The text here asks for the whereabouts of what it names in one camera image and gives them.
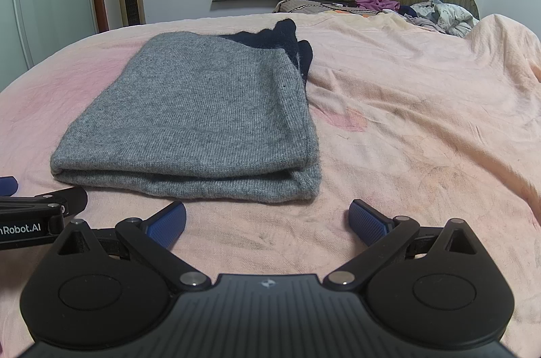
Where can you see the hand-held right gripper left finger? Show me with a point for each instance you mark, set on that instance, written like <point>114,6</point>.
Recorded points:
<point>165,223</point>

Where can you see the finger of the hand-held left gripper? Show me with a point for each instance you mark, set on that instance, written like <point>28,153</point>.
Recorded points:
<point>8,185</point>
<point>63,201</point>

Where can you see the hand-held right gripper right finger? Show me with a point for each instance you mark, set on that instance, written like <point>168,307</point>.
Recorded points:
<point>368,222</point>

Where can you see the grey sweater with navy sleeves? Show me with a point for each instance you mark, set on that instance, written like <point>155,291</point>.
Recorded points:
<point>190,108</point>

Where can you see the pile of light clothes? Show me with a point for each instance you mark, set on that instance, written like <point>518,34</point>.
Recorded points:
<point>443,18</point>

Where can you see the pink bed blanket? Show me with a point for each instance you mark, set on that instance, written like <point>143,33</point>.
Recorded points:
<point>422,130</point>

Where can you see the purple garment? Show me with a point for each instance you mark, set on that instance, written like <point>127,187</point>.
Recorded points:
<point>376,4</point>

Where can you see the brown pillow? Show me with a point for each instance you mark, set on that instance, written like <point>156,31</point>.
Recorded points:
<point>308,6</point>

